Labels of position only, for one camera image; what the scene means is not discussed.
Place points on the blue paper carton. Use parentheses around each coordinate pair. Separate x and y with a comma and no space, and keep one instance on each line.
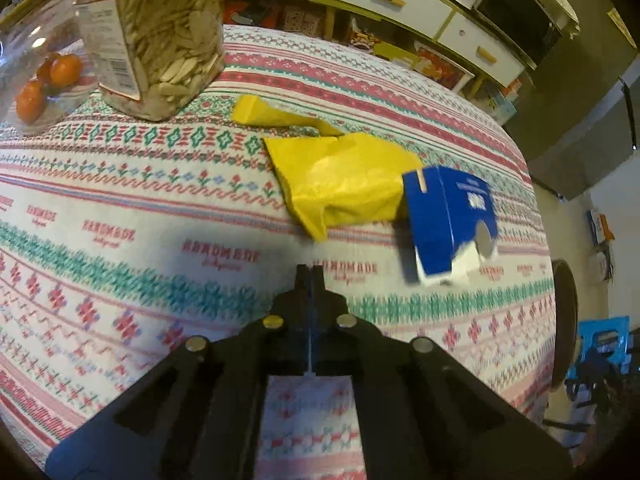
(440,220)

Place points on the black microwave oven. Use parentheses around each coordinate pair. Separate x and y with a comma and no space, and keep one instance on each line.
(520,15)

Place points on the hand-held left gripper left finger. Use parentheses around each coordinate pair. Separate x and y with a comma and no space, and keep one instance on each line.
(235,385)

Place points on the clear jar of seeds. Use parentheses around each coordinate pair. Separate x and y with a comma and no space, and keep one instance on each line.
(160,35)

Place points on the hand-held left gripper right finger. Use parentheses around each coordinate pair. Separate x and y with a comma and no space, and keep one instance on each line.
(400,390)

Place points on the light blue box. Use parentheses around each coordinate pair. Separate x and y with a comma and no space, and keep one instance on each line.
(500,102)

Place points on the yellow cardboard box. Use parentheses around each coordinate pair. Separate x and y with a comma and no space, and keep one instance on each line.
(392,54)

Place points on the patterned tablecloth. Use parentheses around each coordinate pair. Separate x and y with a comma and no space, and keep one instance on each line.
(150,220)

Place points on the blue orange cardboard box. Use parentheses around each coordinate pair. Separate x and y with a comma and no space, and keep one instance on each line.
(598,227)

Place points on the orange fruit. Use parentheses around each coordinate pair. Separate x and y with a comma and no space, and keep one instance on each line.
(44,69)
(30,104)
(66,70)

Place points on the red white-framed picture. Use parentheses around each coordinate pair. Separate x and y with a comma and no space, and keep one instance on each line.
(442,67)

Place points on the grey refrigerator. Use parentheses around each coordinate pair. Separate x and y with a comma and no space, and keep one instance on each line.
(585,85)

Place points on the clear plastic container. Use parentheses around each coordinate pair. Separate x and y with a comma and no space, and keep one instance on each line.
(30,35)

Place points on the blue plastic stool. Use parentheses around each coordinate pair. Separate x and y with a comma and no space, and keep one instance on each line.
(602,332)

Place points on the yellow plastic bag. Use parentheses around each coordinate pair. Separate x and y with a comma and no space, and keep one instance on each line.
(345,185)

